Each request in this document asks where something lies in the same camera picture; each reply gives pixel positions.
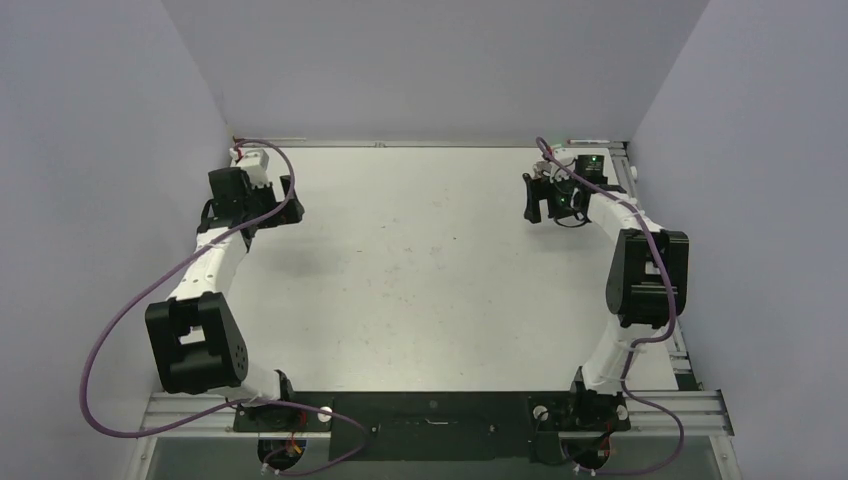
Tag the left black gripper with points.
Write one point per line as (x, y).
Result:
(289, 214)

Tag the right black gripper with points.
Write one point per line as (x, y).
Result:
(540, 189)

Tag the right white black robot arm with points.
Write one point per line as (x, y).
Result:
(647, 285)

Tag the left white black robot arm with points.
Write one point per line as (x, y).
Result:
(197, 345)

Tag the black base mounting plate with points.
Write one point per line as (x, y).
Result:
(546, 427)

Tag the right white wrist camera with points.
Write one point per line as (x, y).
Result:
(562, 164)

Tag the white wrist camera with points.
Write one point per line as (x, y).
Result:
(254, 162)
(562, 164)

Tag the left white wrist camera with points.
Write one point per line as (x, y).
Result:
(254, 162)

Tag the marker pen on back rail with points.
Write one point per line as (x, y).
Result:
(586, 142)

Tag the aluminium front frame rail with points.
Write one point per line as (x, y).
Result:
(702, 413)

